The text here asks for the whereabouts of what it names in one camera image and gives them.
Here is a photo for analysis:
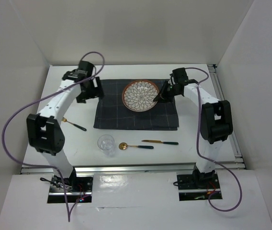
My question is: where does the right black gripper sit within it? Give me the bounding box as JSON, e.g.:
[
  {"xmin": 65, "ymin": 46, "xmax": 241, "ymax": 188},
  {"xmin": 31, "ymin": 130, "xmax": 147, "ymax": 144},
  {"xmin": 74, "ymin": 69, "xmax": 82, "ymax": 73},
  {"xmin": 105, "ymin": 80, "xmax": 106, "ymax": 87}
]
[{"xmin": 154, "ymin": 80, "xmax": 180, "ymax": 103}]

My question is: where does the floral patterned plate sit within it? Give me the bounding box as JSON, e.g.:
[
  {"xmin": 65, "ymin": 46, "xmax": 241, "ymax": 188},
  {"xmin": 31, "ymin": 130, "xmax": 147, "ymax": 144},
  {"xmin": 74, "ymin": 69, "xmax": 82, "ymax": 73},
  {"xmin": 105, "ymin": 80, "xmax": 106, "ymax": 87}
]
[{"xmin": 122, "ymin": 80, "xmax": 159, "ymax": 112}]

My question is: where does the gold fork green handle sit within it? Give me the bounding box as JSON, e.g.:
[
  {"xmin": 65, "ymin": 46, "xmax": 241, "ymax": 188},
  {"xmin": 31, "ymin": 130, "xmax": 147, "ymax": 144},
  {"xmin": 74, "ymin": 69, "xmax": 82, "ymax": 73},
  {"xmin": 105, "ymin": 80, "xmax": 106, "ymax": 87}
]
[{"xmin": 62, "ymin": 117, "xmax": 87, "ymax": 131}]

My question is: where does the clear drinking glass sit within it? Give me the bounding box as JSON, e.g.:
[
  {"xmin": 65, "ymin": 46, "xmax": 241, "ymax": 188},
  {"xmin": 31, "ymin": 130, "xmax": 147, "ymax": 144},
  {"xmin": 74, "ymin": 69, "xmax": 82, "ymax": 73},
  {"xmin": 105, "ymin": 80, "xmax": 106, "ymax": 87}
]
[{"xmin": 97, "ymin": 135, "xmax": 115, "ymax": 157}]

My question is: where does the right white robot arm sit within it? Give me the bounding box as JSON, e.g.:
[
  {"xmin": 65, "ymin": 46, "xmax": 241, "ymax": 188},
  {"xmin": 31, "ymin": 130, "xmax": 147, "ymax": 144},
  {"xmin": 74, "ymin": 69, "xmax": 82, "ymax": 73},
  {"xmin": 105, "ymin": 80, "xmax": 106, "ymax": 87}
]
[{"xmin": 153, "ymin": 68, "xmax": 233, "ymax": 188}]

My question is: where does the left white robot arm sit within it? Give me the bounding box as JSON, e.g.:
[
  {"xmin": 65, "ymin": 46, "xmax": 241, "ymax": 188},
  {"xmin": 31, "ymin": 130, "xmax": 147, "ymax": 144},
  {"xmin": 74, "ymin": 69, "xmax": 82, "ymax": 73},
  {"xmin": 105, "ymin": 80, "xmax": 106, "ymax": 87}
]
[{"xmin": 26, "ymin": 61, "xmax": 104, "ymax": 191}]

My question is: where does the gold knife green handle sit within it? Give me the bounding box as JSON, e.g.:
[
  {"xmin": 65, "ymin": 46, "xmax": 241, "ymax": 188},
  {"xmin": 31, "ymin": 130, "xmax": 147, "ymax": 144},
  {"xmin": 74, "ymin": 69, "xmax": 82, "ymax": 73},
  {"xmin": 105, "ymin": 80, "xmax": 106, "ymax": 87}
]
[{"xmin": 142, "ymin": 139, "xmax": 179, "ymax": 145}]

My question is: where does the gold spoon green handle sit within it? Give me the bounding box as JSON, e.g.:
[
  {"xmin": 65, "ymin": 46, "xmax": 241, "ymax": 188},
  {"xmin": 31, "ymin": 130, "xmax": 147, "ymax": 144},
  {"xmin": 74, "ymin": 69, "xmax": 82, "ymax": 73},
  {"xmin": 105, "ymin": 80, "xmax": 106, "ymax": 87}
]
[{"xmin": 118, "ymin": 142, "xmax": 154, "ymax": 150}]

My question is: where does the aluminium rail frame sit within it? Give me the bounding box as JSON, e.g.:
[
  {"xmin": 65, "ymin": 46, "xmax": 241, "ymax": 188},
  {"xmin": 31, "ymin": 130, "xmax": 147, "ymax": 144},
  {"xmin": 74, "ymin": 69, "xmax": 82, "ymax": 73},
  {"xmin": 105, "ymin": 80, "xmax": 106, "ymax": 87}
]
[{"xmin": 20, "ymin": 63, "xmax": 246, "ymax": 174}]

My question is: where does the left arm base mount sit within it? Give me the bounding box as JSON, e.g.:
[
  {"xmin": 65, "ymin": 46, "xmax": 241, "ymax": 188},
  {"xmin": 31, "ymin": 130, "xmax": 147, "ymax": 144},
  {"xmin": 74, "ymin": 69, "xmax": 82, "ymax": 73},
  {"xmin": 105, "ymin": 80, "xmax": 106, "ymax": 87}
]
[{"xmin": 40, "ymin": 176, "xmax": 93, "ymax": 204}]

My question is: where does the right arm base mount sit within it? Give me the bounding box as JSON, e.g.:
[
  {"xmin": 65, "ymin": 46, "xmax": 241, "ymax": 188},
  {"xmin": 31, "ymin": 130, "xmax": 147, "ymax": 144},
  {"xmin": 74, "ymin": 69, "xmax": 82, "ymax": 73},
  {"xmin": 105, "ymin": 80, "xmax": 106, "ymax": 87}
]
[{"xmin": 173, "ymin": 173, "xmax": 223, "ymax": 201}]

